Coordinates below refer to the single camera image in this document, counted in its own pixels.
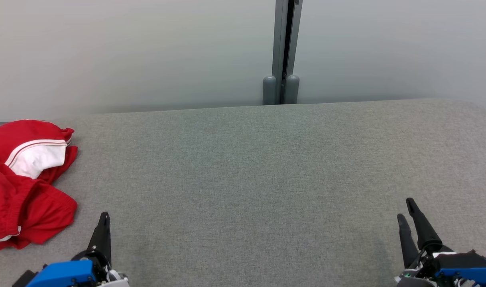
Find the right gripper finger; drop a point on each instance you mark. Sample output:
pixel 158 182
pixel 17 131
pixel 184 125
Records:
pixel 407 239
pixel 425 231

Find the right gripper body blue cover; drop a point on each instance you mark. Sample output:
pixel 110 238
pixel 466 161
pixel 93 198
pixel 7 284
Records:
pixel 466 277

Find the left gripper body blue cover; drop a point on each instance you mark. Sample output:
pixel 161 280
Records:
pixel 67 273

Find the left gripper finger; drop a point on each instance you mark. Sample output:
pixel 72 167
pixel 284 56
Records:
pixel 102 235

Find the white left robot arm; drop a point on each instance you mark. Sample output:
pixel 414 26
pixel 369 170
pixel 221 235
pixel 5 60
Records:
pixel 117 281

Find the grey fabric sofa seat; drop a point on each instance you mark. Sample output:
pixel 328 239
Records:
pixel 227 179

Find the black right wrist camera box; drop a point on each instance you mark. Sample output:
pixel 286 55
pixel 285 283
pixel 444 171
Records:
pixel 462 261

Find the grey partition post round feet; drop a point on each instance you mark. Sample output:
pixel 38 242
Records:
pixel 278 40

